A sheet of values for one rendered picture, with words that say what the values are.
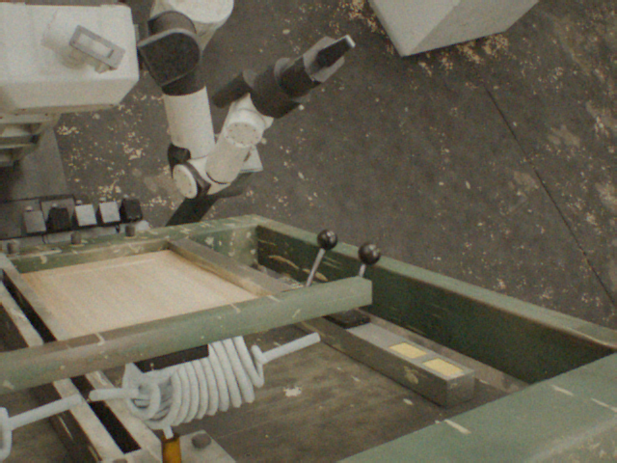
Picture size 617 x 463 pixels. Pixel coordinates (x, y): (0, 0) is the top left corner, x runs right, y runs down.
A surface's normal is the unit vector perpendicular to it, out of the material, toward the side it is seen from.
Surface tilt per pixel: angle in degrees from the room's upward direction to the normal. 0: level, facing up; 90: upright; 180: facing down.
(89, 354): 32
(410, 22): 90
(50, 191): 0
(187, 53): 54
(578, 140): 0
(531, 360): 90
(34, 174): 0
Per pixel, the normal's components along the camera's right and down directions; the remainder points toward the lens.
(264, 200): 0.44, -0.37
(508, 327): -0.84, 0.14
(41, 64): 0.53, 0.02
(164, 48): 0.24, 0.52
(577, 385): -0.03, -0.97
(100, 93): 0.45, 0.72
